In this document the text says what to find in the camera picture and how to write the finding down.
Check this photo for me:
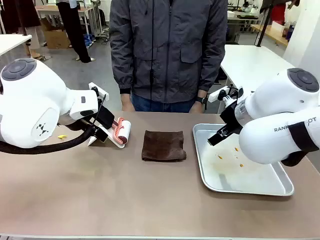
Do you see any large white table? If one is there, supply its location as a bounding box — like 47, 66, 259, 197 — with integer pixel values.
219, 44, 292, 113

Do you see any wooden workbench with metal legs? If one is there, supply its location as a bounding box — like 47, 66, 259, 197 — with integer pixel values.
34, 4, 103, 36

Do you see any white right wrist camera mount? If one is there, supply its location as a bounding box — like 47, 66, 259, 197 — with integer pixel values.
208, 86, 245, 104

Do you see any grey-sleeved right forearm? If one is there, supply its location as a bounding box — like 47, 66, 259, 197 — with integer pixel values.
109, 44, 134, 95

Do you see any wooden table with bottles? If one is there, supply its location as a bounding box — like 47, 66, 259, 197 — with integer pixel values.
249, 23, 291, 48

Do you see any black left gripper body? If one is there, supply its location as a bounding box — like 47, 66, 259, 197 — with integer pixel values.
96, 107, 116, 130

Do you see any black left arm cable sleeve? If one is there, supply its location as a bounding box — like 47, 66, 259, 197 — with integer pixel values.
0, 117, 101, 154

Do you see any person in grey jacket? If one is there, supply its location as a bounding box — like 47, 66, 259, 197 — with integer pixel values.
109, 0, 229, 114

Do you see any person's right hand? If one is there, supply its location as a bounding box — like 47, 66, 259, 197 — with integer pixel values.
120, 92, 135, 113

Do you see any black metal pole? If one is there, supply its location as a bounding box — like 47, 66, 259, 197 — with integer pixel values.
254, 0, 270, 47

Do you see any black arm cable sleeve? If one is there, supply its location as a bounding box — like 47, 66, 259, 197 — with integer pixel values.
281, 121, 320, 168
0, 117, 101, 154

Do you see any dark drink bottle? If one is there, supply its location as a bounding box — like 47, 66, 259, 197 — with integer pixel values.
282, 21, 291, 39

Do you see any bystander in dark skirt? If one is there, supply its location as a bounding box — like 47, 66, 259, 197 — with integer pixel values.
0, 0, 43, 59

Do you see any brown folded cloth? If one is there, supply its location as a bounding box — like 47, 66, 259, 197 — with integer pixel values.
141, 129, 188, 162

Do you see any silver metal tray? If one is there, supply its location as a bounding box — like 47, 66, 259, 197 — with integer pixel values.
192, 123, 295, 197

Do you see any bystander in black trousers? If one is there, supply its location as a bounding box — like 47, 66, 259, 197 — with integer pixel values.
55, 0, 92, 64

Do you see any small white table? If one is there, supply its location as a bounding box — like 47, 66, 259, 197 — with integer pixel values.
0, 33, 33, 58

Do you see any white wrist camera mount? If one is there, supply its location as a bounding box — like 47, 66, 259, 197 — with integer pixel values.
88, 81, 110, 101
208, 86, 245, 104

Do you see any black right arm cable sleeve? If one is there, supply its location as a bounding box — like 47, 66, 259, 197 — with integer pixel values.
281, 121, 320, 168

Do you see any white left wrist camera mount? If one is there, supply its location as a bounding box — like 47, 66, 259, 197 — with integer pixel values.
88, 81, 110, 101

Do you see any brown cardboard box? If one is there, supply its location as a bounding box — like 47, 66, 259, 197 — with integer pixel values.
39, 17, 72, 50

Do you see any bystander in red top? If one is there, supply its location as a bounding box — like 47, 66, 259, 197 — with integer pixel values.
259, 0, 301, 26

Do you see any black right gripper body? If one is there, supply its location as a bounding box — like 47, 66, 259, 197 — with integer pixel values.
219, 100, 244, 133

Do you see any grey-sleeved left forearm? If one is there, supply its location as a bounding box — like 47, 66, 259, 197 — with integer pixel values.
196, 42, 222, 99

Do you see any person's left hand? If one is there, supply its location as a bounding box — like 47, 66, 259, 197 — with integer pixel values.
189, 101, 207, 114

